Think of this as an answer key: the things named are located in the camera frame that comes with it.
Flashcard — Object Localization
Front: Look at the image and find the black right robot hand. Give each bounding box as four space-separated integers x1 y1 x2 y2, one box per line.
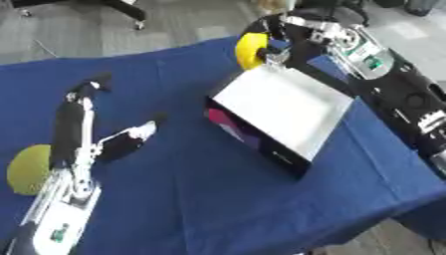
240 12 328 70

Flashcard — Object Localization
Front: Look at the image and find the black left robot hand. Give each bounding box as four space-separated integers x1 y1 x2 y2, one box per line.
47 72 171 171

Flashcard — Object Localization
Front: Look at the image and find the black office chair base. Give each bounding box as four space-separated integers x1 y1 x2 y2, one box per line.
8 0 150 32

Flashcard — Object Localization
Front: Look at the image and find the black box with white inside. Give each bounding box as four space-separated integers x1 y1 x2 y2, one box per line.
203 63 355 180

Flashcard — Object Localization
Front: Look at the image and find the yellow-green round toy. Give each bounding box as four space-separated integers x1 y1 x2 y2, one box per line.
5 143 55 197

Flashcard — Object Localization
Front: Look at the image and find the yellow round toy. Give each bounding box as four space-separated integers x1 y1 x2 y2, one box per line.
233 32 272 72

